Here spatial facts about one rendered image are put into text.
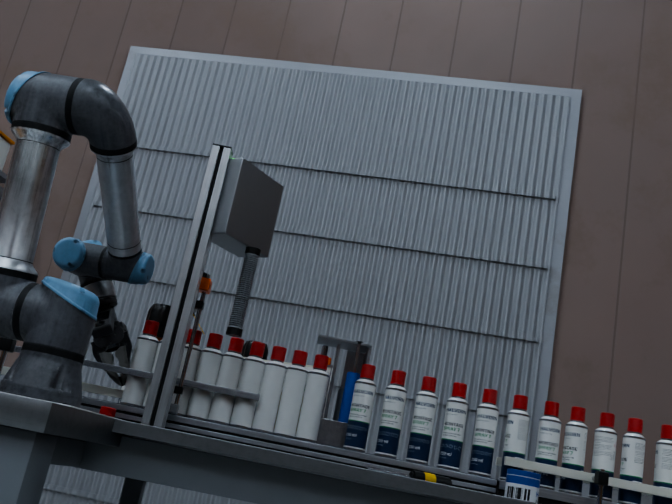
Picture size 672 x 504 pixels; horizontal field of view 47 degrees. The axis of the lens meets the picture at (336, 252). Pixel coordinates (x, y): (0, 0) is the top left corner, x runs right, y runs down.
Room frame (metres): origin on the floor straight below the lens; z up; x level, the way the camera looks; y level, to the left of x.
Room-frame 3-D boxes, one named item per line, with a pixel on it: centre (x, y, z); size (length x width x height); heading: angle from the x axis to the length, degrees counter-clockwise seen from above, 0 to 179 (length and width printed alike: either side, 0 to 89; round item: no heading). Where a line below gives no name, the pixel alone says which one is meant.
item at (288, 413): (1.88, 0.03, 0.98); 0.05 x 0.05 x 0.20
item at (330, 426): (1.97, -0.07, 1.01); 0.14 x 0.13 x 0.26; 91
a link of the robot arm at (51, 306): (1.52, 0.50, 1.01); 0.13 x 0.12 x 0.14; 83
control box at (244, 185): (1.79, 0.25, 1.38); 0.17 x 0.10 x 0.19; 146
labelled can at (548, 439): (1.88, -0.58, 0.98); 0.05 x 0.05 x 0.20
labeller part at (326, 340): (1.97, -0.07, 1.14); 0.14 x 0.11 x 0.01; 91
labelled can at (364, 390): (1.88, -0.13, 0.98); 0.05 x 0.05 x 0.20
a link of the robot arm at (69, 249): (1.78, 0.58, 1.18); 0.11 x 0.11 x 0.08; 83
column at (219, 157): (1.73, 0.31, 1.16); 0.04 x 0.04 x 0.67; 1
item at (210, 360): (1.87, 0.24, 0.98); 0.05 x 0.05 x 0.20
